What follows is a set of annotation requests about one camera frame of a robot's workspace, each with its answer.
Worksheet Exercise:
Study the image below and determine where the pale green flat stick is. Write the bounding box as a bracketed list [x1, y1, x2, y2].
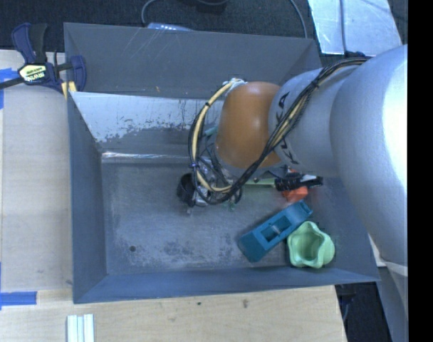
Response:
[243, 177, 277, 189]

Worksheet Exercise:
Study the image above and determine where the pale wood flat board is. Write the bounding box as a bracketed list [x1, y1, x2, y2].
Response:
[1, 82, 74, 294]

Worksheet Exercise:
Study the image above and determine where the pale green flower-shaped cup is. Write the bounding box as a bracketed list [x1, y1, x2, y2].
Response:
[286, 220, 336, 269]

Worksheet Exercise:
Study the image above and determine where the black and orange clamp tool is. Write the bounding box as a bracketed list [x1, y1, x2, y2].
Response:
[273, 169, 325, 204]

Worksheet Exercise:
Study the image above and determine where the black cylinder on white bracket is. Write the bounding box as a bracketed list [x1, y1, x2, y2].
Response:
[176, 172, 197, 204]

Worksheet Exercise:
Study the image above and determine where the grey metal bin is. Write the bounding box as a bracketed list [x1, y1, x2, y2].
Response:
[63, 22, 382, 305]

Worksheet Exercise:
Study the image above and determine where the teal hollow block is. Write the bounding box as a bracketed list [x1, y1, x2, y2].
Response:
[237, 200, 314, 264]

